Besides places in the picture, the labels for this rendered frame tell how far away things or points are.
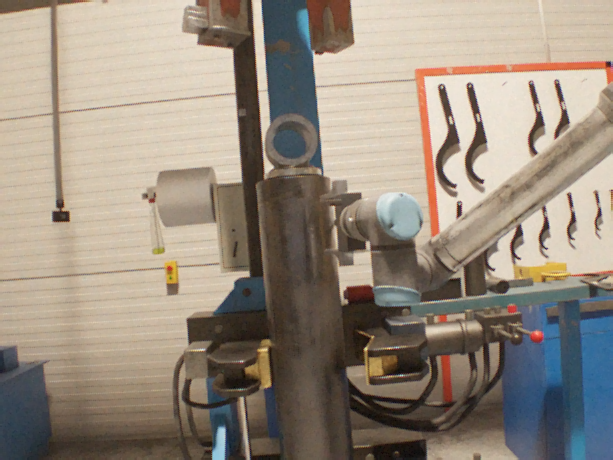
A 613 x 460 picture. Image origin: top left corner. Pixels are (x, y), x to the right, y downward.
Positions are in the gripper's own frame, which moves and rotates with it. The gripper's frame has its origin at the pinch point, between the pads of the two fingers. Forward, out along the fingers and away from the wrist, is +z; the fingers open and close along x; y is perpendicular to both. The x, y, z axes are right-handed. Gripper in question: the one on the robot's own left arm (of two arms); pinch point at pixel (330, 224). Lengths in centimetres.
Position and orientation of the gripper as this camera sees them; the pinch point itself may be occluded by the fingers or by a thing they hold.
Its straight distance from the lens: 126.2
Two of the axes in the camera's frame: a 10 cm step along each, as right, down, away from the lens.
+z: -3.8, 0.5, 9.2
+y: -9.2, 0.7, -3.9
